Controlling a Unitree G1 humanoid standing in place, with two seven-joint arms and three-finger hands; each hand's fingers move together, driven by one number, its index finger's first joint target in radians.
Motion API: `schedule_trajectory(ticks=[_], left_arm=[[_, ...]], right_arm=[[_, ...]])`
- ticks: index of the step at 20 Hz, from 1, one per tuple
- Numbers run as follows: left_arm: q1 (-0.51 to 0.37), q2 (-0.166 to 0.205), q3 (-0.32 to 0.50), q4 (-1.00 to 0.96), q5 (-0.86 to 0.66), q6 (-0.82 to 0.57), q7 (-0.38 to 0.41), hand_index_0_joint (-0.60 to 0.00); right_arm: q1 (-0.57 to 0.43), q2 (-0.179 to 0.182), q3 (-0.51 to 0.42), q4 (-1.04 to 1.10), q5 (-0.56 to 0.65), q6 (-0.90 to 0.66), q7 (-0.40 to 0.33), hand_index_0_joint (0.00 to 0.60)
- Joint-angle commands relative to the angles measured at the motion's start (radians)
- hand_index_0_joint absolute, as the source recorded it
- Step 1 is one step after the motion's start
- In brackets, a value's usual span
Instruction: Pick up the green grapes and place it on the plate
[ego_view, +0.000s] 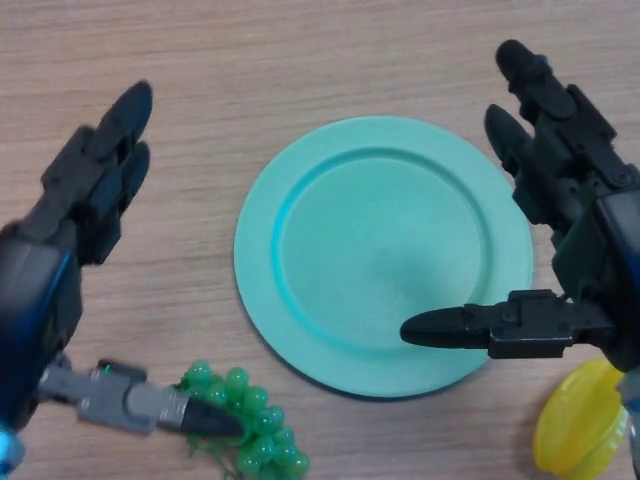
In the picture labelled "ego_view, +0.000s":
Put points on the green grape bunch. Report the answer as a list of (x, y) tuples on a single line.
[(262, 425)]

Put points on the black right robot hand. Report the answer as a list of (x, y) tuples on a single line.
[(610, 260)]

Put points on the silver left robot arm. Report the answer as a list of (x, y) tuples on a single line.
[(7, 447)]

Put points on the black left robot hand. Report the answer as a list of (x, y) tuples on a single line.
[(30, 280)]

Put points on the yellow starfruit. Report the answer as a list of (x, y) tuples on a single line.
[(570, 430)]

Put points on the teal round plate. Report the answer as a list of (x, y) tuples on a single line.
[(375, 240)]

